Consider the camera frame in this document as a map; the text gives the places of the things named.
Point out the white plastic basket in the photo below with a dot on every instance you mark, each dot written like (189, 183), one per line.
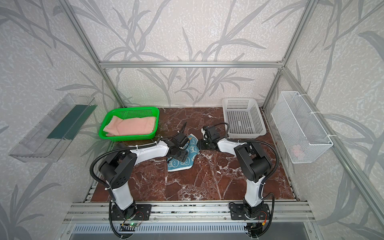
(244, 118)

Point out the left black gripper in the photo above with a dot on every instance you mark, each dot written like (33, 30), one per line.
(182, 144)

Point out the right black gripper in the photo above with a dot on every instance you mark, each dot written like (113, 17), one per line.
(205, 143)

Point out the green plastic basket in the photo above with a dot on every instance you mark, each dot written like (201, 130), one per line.
(129, 113)

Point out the pink towel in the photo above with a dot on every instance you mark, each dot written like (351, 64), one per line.
(130, 127)

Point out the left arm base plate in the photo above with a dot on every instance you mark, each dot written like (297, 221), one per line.
(137, 212)

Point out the aluminium cage frame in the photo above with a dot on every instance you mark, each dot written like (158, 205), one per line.
(355, 173)

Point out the teal patterned towel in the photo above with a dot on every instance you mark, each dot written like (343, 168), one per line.
(192, 151)

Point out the pink object in wire basket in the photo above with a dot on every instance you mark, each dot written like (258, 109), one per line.
(298, 152)

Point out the clear acrylic wall shelf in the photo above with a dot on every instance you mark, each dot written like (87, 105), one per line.
(50, 138)

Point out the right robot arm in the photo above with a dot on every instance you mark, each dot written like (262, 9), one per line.
(254, 162)

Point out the white wire mesh basket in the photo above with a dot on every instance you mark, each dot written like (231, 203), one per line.
(298, 125)

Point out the aluminium front rail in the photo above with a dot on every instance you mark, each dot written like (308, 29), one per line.
(189, 212)

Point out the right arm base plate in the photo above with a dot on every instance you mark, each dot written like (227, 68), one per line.
(245, 212)

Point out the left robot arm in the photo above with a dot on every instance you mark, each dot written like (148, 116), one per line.
(118, 165)

